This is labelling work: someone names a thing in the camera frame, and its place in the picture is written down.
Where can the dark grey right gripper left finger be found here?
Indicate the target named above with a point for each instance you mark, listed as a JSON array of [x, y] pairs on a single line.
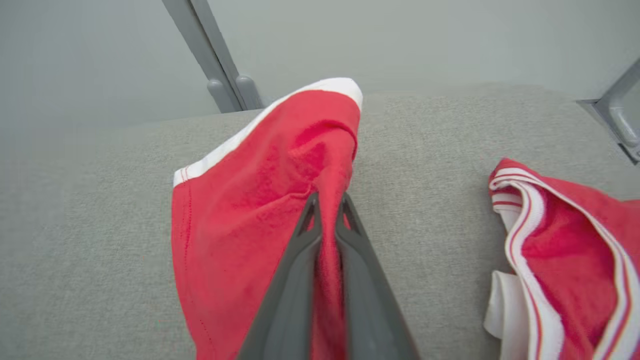
[[295, 300]]

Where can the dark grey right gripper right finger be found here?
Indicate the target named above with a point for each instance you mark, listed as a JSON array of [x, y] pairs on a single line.
[[370, 310]]

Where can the red shorts white trim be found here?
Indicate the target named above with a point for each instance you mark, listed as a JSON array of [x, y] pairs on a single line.
[[240, 225]]

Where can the red Bulls jersey white trim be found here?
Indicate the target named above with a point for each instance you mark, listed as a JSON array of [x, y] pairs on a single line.
[[570, 250]]

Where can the grey fabric sofa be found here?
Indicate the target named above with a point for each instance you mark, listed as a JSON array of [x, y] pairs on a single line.
[[100, 250]]

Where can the black caster wheel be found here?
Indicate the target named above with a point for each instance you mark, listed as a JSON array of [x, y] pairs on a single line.
[[617, 112]]

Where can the grey partition post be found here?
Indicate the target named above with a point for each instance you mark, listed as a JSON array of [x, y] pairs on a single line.
[[210, 50]]

